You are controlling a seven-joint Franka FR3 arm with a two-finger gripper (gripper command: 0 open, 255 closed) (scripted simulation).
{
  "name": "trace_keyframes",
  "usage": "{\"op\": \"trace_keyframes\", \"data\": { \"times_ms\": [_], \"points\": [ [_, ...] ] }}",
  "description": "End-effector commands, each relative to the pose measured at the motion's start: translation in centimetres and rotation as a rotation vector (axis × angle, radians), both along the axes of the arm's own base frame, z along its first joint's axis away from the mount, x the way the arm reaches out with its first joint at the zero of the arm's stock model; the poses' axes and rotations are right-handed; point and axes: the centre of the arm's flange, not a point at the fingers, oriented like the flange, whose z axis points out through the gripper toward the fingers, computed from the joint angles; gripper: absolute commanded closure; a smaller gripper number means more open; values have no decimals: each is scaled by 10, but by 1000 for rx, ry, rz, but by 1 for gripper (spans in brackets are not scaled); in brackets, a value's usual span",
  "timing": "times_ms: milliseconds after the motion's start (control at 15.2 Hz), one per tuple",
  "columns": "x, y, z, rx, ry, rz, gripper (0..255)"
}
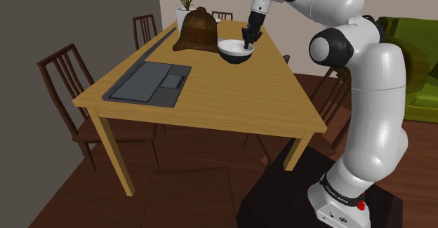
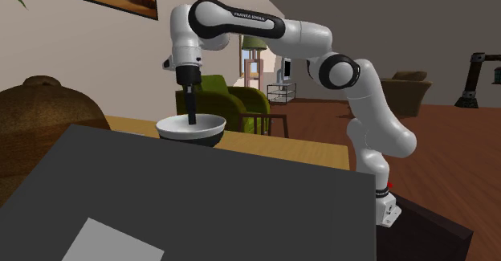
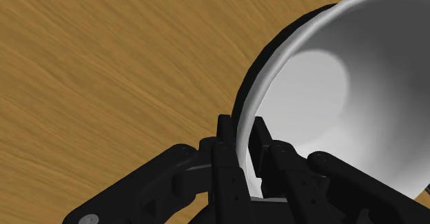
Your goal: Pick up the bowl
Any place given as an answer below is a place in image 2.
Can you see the floor lamp with green shade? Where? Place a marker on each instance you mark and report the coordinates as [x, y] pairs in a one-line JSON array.
[[253, 43]]

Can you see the brown armchair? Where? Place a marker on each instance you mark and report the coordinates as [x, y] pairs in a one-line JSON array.
[[407, 94]]

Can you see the black angled lamp stand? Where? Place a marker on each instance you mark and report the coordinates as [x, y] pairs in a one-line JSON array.
[[471, 80]]

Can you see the white bowl with black outside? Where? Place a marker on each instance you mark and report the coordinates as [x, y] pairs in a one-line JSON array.
[[203, 128]]

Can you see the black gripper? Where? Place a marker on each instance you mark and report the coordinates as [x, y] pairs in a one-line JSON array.
[[188, 75]]

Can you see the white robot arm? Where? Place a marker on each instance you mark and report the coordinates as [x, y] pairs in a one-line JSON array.
[[364, 95]]

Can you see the light wooden table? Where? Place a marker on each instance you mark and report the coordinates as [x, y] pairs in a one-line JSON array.
[[289, 148]]

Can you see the dark robot stand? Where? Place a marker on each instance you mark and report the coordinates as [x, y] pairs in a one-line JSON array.
[[422, 240]]

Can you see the brown round lidded pot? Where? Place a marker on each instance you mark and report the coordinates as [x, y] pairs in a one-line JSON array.
[[39, 127]]

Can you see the green armchair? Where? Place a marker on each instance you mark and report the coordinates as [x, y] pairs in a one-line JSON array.
[[231, 101]]

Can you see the dark grey flat box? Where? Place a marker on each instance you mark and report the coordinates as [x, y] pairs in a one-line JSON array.
[[188, 201]]

